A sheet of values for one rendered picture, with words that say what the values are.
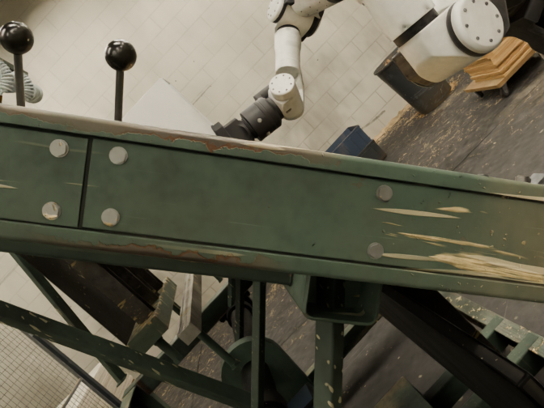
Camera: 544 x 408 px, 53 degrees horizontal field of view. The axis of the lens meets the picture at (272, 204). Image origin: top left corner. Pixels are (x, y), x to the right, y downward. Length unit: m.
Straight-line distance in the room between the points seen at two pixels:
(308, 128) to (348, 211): 5.98
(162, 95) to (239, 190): 4.60
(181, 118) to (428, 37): 4.37
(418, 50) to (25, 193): 0.51
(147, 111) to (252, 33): 1.93
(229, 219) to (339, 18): 6.19
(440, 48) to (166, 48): 5.85
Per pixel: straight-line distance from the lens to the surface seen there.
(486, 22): 0.78
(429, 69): 0.79
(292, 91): 1.37
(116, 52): 0.69
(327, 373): 0.63
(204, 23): 6.52
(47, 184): 0.49
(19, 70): 0.75
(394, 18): 0.76
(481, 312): 2.16
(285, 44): 1.49
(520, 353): 1.89
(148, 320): 2.08
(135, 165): 0.48
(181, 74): 6.47
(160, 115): 5.06
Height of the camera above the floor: 1.27
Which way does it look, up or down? 8 degrees down
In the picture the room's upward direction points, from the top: 47 degrees counter-clockwise
